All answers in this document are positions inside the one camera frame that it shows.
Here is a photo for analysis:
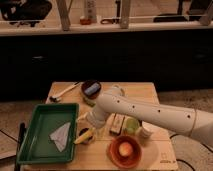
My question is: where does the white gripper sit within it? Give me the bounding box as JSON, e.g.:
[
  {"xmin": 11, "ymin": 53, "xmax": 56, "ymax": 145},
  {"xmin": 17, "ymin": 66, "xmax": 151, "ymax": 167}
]
[{"xmin": 86, "ymin": 108, "xmax": 107, "ymax": 129}]

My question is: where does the yellow banana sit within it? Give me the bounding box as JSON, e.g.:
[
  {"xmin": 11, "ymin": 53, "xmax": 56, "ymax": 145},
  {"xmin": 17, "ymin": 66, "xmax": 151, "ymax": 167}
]
[{"xmin": 74, "ymin": 130, "xmax": 93, "ymax": 144}]

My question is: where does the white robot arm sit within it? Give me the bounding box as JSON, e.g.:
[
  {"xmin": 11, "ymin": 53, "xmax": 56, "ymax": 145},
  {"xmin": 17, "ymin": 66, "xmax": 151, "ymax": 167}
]
[{"xmin": 86, "ymin": 85, "xmax": 213, "ymax": 148}]

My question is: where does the green cup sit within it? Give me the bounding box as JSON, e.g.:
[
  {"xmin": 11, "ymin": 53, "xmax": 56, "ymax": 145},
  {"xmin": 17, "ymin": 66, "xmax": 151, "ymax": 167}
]
[{"xmin": 123, "ymin": 118, "xmax": 140, "ymax": 135}]

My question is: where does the white small cup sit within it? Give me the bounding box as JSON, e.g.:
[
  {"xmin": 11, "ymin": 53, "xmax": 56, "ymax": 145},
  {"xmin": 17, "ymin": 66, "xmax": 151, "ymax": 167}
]
[{"xmin": 139, "ymin": 124, "xmax": 153, "ymax": 139}]

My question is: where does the green pickle vegetable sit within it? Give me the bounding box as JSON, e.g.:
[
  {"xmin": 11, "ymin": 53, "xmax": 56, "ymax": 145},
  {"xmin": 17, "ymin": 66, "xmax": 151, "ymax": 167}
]
[{"xmin": 83, "ymin": 97, "xmax": 96, "ymax": 107}]

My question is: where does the brown rectangular box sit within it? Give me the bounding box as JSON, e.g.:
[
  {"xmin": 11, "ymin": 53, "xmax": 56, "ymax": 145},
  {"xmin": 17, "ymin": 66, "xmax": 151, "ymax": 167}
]
[{"xmin": 109, "ymin": 114, "xmax": 125, "ymax": 135}]

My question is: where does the blue block in bowl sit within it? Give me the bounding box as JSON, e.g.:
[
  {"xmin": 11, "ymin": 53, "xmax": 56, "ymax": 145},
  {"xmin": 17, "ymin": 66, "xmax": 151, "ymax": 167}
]
[{"xmin": 84, "ymin": 83, "xmax": 100, "ymax": 96}]

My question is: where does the dark brown bowl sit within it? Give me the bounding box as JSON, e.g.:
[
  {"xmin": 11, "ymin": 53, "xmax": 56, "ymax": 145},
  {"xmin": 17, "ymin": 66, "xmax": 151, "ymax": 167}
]
[{"xmin": 81, "ymin": 80, "xmax": 101, "ymax": 99}]

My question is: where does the peach fruit in bowl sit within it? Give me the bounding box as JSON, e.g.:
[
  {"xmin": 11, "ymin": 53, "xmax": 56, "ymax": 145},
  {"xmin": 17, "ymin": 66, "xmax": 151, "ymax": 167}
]
[{"xmin": 119, "ymin": 142, "xmax": 132, "ymax": 157}]

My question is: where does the white crumpled cloth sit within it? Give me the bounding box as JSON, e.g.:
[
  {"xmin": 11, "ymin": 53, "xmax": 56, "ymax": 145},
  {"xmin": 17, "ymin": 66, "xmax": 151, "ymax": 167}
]
[{"xmin": 49, "ymin": 122, "xmax": 71, "ymax": 152}]

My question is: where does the orange bowl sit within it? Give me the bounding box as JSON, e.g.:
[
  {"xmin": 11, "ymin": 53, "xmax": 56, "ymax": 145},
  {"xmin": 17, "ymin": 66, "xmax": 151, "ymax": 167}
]
[{"xmin": 107, "ymin": 136, "xmax": 142, "ymax": 169}]

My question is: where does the green plastic tray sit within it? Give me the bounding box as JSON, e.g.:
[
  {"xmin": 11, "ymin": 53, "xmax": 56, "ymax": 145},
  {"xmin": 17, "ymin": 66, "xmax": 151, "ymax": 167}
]
[{"xmin": 17, "ymin": 103, "xmax": 79, "ymax": 165}]

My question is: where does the black marker pen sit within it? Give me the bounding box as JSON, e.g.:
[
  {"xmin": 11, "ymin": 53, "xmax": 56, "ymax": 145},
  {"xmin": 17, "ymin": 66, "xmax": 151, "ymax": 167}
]
[{"xmin": 14, "ymin": 122, "xmax": 26, "ymax": 171}]

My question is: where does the red object on floor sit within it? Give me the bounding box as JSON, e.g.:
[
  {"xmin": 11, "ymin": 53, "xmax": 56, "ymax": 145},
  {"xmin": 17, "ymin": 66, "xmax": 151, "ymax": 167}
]
[{"xmin": 79, "ymin": 16, "xmax": 92, "ymax": 25}]

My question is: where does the black office chair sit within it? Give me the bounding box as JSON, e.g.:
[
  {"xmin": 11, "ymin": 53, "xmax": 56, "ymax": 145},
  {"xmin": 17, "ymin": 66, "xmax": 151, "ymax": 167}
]
[{"xmin": 0, "ymin": 0, "xmax": 52, "ymax": 27}]

